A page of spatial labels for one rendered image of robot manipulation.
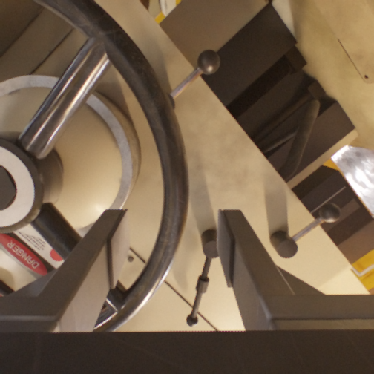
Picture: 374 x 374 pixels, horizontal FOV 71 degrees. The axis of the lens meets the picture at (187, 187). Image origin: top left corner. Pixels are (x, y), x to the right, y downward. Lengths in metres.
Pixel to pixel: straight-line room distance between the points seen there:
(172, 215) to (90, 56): 0.14
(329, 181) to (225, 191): 0.89
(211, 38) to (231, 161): 0.75
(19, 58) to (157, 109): 0.34
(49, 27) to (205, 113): 0.27
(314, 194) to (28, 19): 1.17
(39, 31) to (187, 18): 0.74
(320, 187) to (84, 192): 1.11
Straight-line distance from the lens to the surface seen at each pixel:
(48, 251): 0.57
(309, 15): 1.08
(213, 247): 0.47
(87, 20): 0.24
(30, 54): 0.52
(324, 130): 1.26
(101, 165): 0.36
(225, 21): 1.17
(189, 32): 1.15
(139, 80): 0.22
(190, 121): 0.46
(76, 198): 0.38
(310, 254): 0.59
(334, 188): 1.35
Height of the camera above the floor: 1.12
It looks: 9 degrees up
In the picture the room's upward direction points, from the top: 131 degrees counter-clockwise
